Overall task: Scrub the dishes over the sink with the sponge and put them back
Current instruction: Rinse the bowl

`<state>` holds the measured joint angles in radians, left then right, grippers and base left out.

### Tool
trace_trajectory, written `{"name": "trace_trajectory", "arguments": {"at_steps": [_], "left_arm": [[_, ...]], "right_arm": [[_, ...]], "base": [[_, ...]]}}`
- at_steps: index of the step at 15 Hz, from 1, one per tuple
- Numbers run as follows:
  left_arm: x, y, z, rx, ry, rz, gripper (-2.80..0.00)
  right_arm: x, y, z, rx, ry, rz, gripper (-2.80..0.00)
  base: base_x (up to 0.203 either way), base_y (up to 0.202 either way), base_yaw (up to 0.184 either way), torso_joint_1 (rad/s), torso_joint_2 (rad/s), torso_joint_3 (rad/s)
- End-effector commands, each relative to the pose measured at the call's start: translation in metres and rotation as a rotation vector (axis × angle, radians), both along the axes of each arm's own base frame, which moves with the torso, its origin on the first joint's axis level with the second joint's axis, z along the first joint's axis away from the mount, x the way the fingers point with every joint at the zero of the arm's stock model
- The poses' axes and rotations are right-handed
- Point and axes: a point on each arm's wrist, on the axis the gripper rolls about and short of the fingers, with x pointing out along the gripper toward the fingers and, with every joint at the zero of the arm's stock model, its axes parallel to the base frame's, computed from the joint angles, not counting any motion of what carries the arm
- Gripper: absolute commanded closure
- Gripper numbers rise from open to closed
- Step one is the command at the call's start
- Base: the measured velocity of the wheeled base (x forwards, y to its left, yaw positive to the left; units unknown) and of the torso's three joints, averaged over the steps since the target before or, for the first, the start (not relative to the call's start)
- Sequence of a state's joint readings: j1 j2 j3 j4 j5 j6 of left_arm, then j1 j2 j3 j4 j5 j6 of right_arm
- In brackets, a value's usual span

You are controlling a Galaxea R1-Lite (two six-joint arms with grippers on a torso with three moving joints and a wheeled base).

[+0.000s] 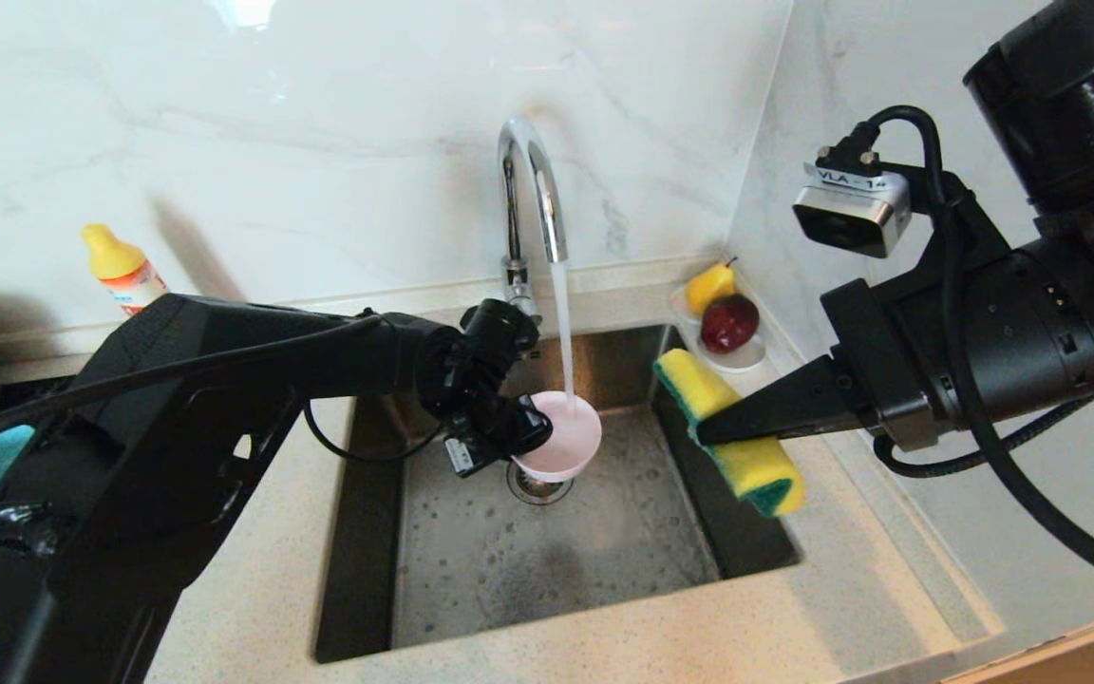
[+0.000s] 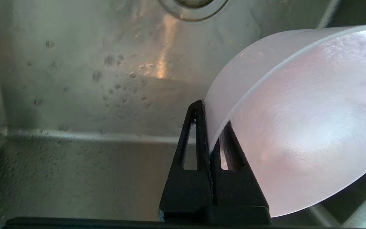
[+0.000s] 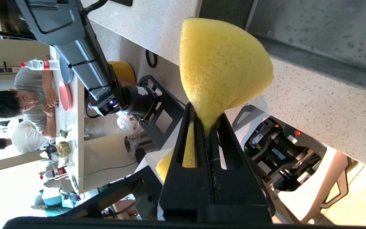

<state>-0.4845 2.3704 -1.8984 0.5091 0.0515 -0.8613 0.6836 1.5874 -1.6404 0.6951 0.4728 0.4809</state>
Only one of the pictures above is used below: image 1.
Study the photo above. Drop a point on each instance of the chrome gooseneck faucet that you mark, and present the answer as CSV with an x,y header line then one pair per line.
x,y
516,218

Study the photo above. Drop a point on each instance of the yellow green sponge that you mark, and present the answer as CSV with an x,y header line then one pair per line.
x,y
756,465

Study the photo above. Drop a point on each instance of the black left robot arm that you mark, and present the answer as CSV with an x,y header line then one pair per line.
x,y
177,427

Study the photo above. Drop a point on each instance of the yellow pear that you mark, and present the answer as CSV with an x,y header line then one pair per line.
x,y
707,288

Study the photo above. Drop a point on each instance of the running water stream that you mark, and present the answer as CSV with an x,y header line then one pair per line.
x,y
563,332

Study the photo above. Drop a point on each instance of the pink plastic bowl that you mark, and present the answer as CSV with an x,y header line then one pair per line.
x,y
566,437

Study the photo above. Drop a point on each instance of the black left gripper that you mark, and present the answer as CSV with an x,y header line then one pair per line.
x,y
480,370

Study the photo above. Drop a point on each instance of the yellow capped dish soap bottle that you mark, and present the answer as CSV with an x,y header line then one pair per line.
x,y
120,271

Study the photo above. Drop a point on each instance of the round metal drain strainer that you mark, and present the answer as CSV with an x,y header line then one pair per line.
x,y
537,486

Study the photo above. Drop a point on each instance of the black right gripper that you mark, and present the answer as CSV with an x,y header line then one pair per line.
x,y
1031,323

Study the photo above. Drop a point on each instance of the dark red apple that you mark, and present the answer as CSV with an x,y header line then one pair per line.
x,y
728,323

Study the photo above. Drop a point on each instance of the stainless steel sink basin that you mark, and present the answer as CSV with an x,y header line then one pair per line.
x,y
556,570

